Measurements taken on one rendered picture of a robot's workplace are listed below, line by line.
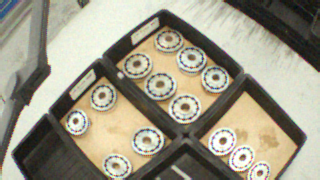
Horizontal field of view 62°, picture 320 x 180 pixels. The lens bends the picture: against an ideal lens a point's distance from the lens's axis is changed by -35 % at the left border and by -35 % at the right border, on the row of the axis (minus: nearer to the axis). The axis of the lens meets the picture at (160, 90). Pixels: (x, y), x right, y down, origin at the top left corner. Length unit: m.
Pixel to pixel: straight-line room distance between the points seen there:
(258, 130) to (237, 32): 0.54
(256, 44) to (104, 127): 0.75
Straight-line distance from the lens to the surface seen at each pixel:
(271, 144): 1.24
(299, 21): 2.28
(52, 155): 1.31
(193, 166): 1.20
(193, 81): 1.32
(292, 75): 1.56
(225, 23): 1.64
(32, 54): 0.81
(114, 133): 1.26
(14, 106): 0.84
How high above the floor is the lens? 1.98
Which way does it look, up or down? 61 degrees down
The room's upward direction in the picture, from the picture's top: 11 degrees counter-clockwise
